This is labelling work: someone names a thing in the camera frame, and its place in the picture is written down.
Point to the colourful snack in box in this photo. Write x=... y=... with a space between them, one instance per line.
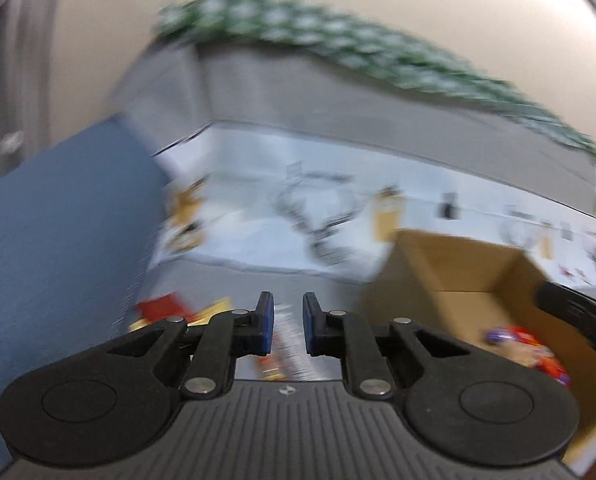
x=522 y=347

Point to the small red candy packet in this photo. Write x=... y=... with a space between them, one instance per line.
x=270 y=368

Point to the grey deer print sofa cover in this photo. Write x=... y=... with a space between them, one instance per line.
x=290 y=174

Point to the yellow snack packet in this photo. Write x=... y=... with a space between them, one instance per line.
x=203 y=315

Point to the red flat snack packet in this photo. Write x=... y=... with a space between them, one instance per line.
x=168 y=306

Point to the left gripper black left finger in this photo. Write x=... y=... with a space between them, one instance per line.
x=190 y=362

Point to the brown cardboard box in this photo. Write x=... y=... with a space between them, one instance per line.
x=465 y=287

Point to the silver white long snack packet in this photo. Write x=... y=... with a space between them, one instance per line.
x=288 y=344

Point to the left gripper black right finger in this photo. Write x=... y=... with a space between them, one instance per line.
x=377 y=362

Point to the green checkered cloth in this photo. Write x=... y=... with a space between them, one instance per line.
x=398 y=59

